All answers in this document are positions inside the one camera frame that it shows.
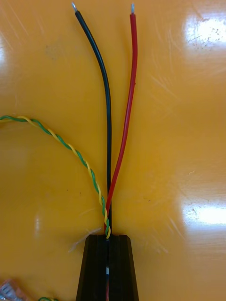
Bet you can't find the green-yellow twisted wire harness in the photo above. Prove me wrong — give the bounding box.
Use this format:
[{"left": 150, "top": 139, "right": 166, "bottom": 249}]
[{"left": 0, "top": 115, "right": 112, "bottom": 240}]

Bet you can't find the orange clear wire connector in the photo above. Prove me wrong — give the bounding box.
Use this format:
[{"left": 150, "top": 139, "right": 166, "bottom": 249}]
[{"left": 0, "top": 279, "right": 30, "bottom": 301}]

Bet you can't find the yellow-orange plastic bin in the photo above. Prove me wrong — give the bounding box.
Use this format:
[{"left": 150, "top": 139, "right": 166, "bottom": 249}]
[{"left": 0, "top": 0, "right": 226, "bottom": 301}]

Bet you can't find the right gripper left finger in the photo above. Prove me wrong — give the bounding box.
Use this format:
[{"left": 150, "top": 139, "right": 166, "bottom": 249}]
[{"left": 75, "top": 234, "right": 109, "bottom": 301}]

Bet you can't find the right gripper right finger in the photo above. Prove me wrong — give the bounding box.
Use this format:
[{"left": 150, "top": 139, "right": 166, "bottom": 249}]
[{"left": 108, "top": 234, "right": 139, "bottom": 301}]

